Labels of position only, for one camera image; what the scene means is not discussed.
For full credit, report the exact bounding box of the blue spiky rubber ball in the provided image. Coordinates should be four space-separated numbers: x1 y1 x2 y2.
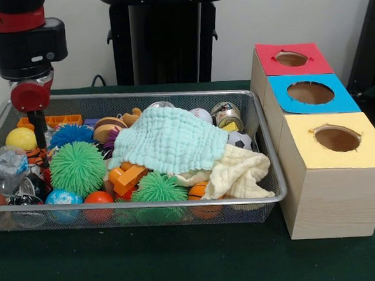
48 121 95 149

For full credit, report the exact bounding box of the green spiky rubber ball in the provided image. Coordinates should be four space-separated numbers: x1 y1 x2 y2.
48 139 109 200
130 169 181 204

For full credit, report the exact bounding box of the orange striped tiger plush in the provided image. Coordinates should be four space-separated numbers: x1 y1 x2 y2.
24 146 51 169

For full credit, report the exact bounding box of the mint green cloth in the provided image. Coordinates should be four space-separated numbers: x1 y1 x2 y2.
104 102 232 180

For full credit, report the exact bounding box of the silver mesh bin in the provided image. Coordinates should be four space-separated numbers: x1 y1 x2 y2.
0 80 291 239

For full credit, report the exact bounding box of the black and white soccer ball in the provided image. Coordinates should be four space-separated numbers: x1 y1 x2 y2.
226 130 254 152

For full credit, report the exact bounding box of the black cable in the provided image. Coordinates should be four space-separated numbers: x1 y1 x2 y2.
89 73 115 88

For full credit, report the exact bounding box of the orange toy building block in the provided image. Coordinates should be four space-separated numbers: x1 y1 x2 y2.
16 113 84 132
107 160 152 198

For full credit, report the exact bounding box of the white toy baseball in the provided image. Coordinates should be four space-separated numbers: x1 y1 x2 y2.
189 106 215 127

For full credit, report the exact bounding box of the cream cloth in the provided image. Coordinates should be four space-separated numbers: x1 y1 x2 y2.
172 141 277 204

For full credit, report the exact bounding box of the black can with silver top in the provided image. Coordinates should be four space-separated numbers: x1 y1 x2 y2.
17 172 48 202

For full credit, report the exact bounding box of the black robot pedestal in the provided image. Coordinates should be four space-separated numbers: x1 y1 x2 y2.
97 0 237 89

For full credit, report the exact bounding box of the wooden box with three holes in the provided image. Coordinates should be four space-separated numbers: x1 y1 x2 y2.
247 36 375 243

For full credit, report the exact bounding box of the yellow ball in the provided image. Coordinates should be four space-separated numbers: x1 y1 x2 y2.
4 126 38 153

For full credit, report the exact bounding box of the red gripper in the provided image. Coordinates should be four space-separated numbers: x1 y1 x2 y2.
8 69 59 153

